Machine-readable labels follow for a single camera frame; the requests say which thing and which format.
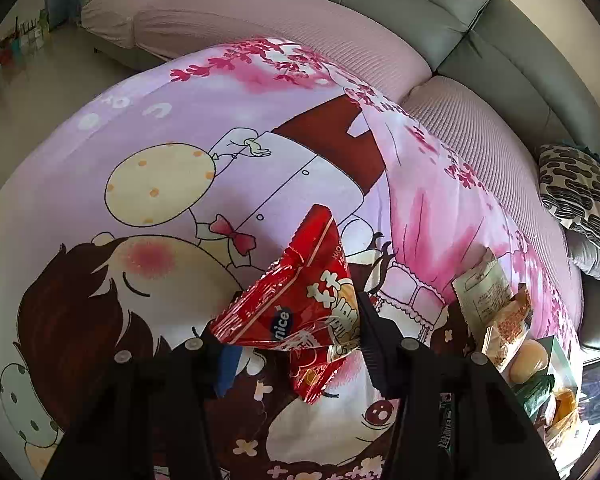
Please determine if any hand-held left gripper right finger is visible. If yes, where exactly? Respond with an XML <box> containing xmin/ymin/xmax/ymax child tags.
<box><xmin>355</xmin><ymin>291</ymin><xmax>556</xmax><ymax>480</ymax></box>

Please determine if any row of colourful small boxes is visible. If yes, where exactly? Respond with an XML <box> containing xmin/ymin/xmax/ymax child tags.
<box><xmin>0</xmin><ymin>10</ymin><xmax>51</xmax><ymax>86</ymax></box>

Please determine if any beige barcode snack packet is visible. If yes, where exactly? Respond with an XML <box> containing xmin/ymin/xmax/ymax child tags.
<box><xmin>452</xmin><ymin>249</ymin><xmax>512</xmax><ymax>323</ymax></box>

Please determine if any green and white snack packet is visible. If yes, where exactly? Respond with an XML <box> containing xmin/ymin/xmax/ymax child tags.
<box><xmin>437</xmin><ymin>392</ymin><xmax>456</xmax><ymax>461</ymax></box>

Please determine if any tan snack packet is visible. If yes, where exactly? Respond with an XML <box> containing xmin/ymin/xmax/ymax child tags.
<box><xmin>482</xmin><ymin>284</ymin><xmax>534</xmax><ymax>368</ymax></box>

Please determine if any dark green snack packet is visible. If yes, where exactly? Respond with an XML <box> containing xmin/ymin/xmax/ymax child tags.
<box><xmin>515</xmin><ymin>375</ymin><xmax>556</xmax><ymax>418</ymax></box>

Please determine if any printed cartoon blanket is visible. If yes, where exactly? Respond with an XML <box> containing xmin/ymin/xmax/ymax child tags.
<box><xmin>0</xmin><ymin>35</ymin><xmax>581</xmax><ymax>480</ymax></box>

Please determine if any grey sofa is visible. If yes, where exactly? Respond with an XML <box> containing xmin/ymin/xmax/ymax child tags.
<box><xmin>77</xmin><ymin>0</ymin><xmax>600</xmax><ymax>361</ymax></box>

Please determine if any clear packet with round bun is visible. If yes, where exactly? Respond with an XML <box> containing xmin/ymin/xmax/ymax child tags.
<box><xmin>507</xmin><ymin>339</ymin><xmax>551</xmax><ymax>386</ymax></box>

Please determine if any black and white patterned pillow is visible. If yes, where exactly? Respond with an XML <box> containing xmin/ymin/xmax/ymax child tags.
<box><xmin>537</xmin><ymin>144</ymin><xmax>600</xmax><ymax>253</ymax></box>

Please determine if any pink ribbed sofa cover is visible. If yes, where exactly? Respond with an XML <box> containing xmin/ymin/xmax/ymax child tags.
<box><xmin>80</xmin><ymin>0</ymin><xmax>588</xmax><ymax>311</ymax></box>

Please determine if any red snack packet with window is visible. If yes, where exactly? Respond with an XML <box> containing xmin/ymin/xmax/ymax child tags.
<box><xmin>209</xmin><ymin>204</ymin><xmax>368</xmax><ymax>406</ymax></box>

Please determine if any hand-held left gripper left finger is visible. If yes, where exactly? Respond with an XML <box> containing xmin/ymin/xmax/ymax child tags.
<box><xmin>42</xmin><ymin>327</ymin><xmax>242</xmax><ymax>480</ymax></box>

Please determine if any yellow snack packet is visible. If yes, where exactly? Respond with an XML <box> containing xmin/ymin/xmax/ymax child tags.
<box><xmin>545</xmin><ymin>387</ymin><xmax>581</xmax><ymax>448</ymax></box>

